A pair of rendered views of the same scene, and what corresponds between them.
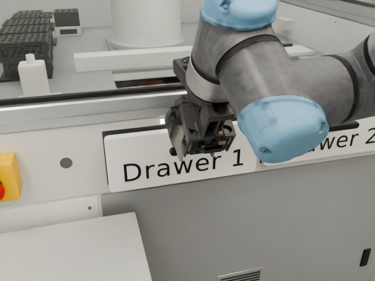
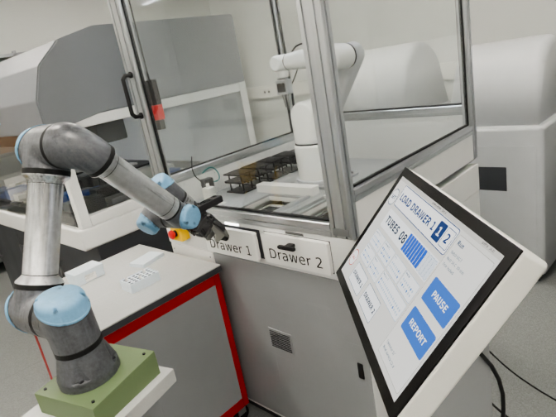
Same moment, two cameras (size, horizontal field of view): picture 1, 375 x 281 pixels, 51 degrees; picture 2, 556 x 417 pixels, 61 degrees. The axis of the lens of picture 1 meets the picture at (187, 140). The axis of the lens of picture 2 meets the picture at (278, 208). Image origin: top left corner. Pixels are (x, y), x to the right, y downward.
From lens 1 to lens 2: 1.58 m
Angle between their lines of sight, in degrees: 57
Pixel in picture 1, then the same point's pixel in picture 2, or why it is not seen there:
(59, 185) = (200, 242)
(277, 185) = (281, 278)
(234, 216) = (266, 289)
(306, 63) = not seen: hidden behind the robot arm
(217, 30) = not seen: hidden behind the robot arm
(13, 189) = (179, 237)
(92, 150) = not seen: hidden behind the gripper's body
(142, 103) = (216, 213)
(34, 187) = (194, 240)
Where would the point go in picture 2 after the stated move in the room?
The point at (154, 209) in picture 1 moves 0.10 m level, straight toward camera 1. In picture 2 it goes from (232, 268) to (210, 278)
